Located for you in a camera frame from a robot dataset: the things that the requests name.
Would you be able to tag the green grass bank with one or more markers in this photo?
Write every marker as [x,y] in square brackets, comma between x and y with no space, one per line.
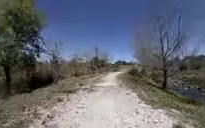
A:
[156,95]

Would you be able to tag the distant pole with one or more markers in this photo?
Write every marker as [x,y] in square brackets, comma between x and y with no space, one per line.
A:
[96,55]

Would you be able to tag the bare dark tree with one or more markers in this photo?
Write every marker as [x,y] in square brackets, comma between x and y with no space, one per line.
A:
[165,50]

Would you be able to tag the distant hill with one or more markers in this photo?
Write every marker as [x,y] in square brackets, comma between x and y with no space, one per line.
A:
[198,61]

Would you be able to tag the stony riverbed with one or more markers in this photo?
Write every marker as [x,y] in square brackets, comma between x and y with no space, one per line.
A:
[193,88]

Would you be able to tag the leafy green tree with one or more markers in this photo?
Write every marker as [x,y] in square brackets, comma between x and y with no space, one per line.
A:
[13,36]

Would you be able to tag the pale gravel dirt path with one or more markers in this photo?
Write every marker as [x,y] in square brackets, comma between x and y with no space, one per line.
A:
[105,105]

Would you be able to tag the dry grass verge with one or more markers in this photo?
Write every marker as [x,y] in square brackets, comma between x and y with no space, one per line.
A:
[20,106]

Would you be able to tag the dry brown bushes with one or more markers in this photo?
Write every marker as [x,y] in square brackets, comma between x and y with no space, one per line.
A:
[56,71]

